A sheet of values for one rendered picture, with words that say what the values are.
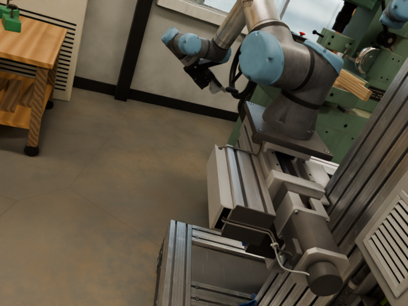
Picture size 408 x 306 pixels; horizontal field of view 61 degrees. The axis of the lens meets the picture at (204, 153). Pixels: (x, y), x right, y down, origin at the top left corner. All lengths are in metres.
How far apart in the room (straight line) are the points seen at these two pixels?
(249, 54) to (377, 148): 0.36
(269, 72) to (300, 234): 0.36
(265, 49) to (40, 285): 1.08
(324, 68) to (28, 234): 1.24
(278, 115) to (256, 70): 0.17
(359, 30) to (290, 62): 0.92
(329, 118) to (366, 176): 0.76
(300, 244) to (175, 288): 0.60
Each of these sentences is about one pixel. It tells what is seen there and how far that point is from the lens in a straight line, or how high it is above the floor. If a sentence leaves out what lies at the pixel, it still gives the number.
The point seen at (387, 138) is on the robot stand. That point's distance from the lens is 0.85.
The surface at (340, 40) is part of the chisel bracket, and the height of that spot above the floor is 1.05.
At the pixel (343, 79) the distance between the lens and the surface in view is 1.55.
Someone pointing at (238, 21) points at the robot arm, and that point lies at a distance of 1.30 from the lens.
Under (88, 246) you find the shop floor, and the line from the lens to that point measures 1.54.
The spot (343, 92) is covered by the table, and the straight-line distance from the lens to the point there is 1.47.
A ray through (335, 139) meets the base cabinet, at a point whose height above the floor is 0.66.
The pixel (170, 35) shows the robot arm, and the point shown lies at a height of 0.85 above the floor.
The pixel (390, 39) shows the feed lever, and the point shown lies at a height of 1.12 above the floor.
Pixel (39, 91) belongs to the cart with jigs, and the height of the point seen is 0.38.
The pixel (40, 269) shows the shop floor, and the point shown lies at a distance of 1.45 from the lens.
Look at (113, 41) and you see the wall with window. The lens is 2.78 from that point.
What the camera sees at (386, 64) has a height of 1.03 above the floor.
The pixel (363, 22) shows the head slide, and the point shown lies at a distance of 1.74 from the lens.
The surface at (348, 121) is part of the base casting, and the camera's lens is 1.65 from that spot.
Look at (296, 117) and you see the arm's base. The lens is 0.93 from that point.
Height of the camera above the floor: 1.12
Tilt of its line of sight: 27 degrees down
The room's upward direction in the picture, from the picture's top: 22 degrees clockwise
